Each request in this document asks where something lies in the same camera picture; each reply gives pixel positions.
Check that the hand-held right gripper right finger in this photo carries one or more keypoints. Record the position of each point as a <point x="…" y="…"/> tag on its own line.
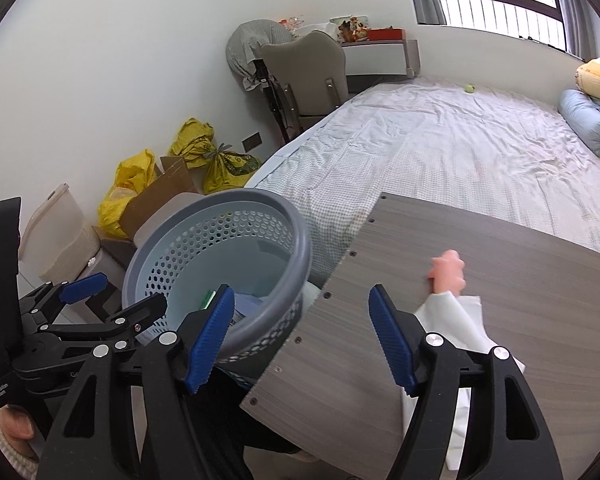
<point x="392" y="340"/>

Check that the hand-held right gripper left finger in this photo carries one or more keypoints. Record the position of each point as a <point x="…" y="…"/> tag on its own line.
<point x="212" y="340"/>

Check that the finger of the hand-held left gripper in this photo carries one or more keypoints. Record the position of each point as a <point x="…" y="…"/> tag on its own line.
<point x="140" y="312"/>
<point x="85" y="287"/>

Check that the clear plastic wrapper green print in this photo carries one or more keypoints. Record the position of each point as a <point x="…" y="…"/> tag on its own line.
<point x="207" y="300"/>

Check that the grey-blue plastic waste basket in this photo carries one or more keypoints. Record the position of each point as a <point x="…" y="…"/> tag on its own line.
<point x="260" y="200"/>

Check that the person's left hand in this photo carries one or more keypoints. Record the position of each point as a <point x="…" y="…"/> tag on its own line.
<point x="20" y="425"/>

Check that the white storage bin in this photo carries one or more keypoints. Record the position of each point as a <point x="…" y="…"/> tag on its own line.
<point x="55" y="230"/>

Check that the plain yellow plastic bag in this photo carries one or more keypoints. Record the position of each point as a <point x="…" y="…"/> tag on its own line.
<point x="130" y="185"/>

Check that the brown cardboard box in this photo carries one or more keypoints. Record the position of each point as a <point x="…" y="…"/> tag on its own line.
<point x="155" y="195"/>

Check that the grey wood-grain table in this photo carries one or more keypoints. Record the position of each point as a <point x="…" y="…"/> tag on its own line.
<point x="505" y="250"/>

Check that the yellow bag with green print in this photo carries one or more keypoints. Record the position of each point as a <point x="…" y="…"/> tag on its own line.
<point x="230" y="170"/>

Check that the crumpled yellow plastic bag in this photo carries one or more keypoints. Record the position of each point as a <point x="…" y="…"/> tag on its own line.
<point x="192" y="140"/>

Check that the bed with checked sheet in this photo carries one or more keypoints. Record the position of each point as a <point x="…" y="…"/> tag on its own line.
<point x="430" y="150"/>

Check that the small green ball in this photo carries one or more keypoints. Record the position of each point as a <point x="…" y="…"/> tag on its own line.
<point x="469" y="88"/>

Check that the white and grey desk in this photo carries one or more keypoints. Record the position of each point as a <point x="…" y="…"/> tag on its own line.
<point x="380" y="60"/>

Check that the beige upholstered chair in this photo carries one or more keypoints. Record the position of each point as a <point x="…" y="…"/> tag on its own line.
<point x="305" y="70"/>

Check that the grey cloth on chair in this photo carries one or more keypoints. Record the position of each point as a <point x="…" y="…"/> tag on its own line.
<point x="245" y="45"/>

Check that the light blue pillow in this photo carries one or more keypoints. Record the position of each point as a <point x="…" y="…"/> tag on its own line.
<point x="590" y="120"/>

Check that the red flat box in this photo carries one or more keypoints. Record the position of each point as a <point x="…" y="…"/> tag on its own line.
<point x="386" y="34"/>

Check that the colourful printed bag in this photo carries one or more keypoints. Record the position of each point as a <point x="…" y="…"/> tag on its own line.
<point x="354" y="30"/>

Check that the dark wall outlet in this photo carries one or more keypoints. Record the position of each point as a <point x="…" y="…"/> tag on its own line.
<point x="251" y="140"/>

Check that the window with dark frame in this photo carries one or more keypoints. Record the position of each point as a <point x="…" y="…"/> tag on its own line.
<point x="500" y="0"/>

